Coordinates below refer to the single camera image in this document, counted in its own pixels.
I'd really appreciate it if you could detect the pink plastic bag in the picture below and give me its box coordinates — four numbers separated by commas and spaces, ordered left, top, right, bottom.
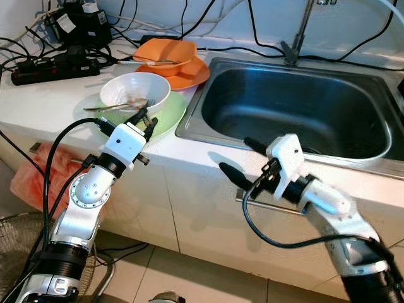
9, 142, 105, 213

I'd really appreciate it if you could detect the orange plate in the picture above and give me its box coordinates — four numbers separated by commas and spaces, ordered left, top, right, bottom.
161, 56, 211, 91

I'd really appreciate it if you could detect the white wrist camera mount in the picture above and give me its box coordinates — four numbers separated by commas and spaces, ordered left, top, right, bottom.
103, 122, 148, 171
265, 134, 311, 198

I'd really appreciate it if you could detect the gold spoon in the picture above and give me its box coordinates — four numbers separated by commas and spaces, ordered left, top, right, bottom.
83, 98, 150, 114

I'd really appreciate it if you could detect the orange bowl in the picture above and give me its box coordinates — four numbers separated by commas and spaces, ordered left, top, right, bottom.
134, 38, 198, 77

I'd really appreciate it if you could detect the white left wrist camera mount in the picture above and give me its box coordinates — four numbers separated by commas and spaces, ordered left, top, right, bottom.
103, 122, 148, 171

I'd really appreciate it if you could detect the black power strip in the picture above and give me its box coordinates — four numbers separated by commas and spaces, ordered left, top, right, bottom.
11, 53, 103, 86

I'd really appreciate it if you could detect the black power adapter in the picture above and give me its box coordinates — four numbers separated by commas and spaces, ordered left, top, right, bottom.
54, 5, 113, 49

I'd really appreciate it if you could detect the grey metal faucet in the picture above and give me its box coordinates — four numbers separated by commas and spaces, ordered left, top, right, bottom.
281, 0, 335, 68

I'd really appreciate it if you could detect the white bowl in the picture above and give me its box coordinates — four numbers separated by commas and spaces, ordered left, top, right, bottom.
100, 72, 172, 116

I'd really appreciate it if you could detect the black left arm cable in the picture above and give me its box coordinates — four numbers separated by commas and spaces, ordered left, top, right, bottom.
39, 117, 121, 253

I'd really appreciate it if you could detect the green plate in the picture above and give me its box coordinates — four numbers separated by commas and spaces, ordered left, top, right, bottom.
93, 90, 188, 141

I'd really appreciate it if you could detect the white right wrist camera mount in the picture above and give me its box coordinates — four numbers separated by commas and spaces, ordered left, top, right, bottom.
265, 134, 311, 198

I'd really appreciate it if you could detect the metal utensil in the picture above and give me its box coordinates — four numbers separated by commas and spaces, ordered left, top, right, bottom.
117, 56, 181, 66

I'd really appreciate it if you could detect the black power cable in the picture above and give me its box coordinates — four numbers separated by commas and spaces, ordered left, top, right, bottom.
247, 0, 283, 56

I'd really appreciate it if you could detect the grey metal fan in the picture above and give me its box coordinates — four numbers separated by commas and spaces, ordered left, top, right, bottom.
0, 213, 95, 303

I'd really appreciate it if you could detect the long metal cabinet handle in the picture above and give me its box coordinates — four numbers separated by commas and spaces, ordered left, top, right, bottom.
235, 188, 311, 217

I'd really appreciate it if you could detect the stainless steel sink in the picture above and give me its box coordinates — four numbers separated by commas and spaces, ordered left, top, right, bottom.
175, 57, 404, 181

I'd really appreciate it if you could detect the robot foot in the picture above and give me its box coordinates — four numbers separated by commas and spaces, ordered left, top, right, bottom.
150, 290, 185, 303

